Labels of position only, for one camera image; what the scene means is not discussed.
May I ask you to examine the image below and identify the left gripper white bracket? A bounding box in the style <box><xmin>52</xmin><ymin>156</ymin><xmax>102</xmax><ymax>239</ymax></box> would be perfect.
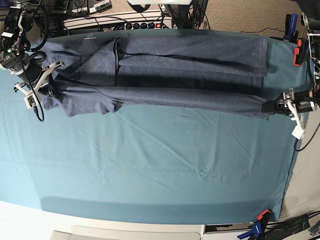
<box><xmin>261</xmin><ymin>87</ymin><xmax>318</xmax><ymax>133</ymax></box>

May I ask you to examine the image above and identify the orange blue clamp bottom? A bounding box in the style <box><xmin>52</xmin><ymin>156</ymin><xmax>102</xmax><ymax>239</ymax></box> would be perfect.
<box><xmin>237</xmin><ymin>209</ymin><xmax>271</xmax><ymax>240</ymax></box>

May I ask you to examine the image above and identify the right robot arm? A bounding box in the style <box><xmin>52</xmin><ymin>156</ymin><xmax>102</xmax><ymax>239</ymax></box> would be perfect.
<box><xmin>0</xmin><ymin>0</ymin><xmax>63</xmax><ymax>98</ymax></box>

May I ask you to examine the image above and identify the blue-grey heathered T-shirt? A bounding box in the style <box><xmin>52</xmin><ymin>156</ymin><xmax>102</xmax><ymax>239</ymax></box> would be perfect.
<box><xmin>43</xmin><ymin>35</ymin><xmax>268</xmax><ymax>120</ymax></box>

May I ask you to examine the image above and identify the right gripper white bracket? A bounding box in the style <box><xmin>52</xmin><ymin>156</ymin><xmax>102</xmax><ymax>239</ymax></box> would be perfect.
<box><xmin>13</xmin><ymin>60</ymin><xmax>65</xmax><ymax>97</ymax></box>

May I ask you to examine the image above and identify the white power strip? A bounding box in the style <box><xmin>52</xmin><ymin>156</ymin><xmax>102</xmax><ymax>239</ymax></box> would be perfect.
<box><xmin>63</xmin><ymin>11</ymin><xmax>174</xmax><ymax>31</ymax></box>

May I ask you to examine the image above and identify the black cable bundle bottom right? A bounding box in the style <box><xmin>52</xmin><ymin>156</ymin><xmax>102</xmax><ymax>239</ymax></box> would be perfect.
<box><xmin>264</xmin><ymin>211</ymin><xmax>320</xmax><ymax>240</ymax></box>

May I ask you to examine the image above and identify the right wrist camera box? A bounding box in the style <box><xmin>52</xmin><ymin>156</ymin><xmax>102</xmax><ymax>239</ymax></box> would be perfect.
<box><xmin>24</xmin><ymin>93</ymin><xmax>39</xmax><ymax>109</ymax></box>

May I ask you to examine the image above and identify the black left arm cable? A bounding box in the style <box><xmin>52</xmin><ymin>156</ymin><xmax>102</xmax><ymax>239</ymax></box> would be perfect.
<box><xmin>292</xmin><ymin>119</ymin><xmax>320</xmax><ymax>152</ymax></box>

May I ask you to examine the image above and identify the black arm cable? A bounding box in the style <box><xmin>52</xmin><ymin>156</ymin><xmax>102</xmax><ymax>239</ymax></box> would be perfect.
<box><xmin>292</xmin><ymin>119</ymin><xmax>320</xmax><ymax>152</ymax></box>
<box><xmin>14</xmin><ymin>4</ymin><xmax>50</xmax><ymax>123</ymax></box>

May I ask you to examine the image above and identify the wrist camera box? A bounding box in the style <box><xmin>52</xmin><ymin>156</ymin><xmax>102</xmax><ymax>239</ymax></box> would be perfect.
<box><xmin>24</xmin><ymin>93</ymin><xmax>39</xmax><ymax>109</ymax></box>
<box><xmin>291</xmin><ymin>125</ymin><xmax>305</xmax><ymax>140</ymax></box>

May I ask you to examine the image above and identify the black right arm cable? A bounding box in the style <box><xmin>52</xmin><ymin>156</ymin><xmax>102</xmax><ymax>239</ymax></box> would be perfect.
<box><xmin>14</xmin><ymin>4</ymin><xmax>50</xmax><ymax>123</ymax></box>

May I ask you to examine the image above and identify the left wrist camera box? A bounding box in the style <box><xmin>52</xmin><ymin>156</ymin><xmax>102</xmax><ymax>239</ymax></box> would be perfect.
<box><xmin>291</xmin><ymin>125</ymin><xmax>305</xmax><ymax>140</ymax></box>

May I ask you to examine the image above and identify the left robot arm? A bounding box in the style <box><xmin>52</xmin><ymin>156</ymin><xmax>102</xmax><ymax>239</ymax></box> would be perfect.
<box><xmin>261</xmin><ymin>0</ymin><xmax>320</xmax><ymax>139</ymax></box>

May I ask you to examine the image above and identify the orange black clamp top right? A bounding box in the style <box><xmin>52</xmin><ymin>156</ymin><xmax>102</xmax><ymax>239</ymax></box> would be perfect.
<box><xmin>293</xmin><ymin>38</ymin><xmax>309</xmax><ymax>67</ymax></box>

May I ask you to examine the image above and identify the teal table cloth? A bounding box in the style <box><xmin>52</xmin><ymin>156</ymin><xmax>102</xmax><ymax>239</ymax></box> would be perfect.
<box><xmin>0</xmin><ymin>28</ymin><xmax>318</xmax><ymax>223</ymax></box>

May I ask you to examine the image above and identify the blue black clamp top right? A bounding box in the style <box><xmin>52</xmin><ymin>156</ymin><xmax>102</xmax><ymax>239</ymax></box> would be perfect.
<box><xmin>283</xmin><ymin>13</ymin><xmax>299</xmax><ymax>43</ymax></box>

